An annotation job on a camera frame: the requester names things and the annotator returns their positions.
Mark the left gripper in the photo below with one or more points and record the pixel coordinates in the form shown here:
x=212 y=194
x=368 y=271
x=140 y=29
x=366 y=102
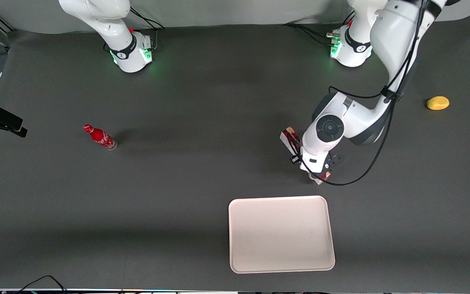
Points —
x=294 y=159

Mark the red tartan cookie box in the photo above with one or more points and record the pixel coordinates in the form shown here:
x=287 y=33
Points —
x=290 y=138

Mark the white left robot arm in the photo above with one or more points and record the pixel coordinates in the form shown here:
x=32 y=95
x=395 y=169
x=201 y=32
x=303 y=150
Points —
x=357 y=118

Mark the white rectangular plastic tray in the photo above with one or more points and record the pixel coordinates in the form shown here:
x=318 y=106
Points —
x=280 y=234

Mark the yellow lemon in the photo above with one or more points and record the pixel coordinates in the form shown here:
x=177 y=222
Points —
x=437 y=103

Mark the red cola bottle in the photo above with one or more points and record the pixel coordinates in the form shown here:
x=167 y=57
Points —
x=100 y=137

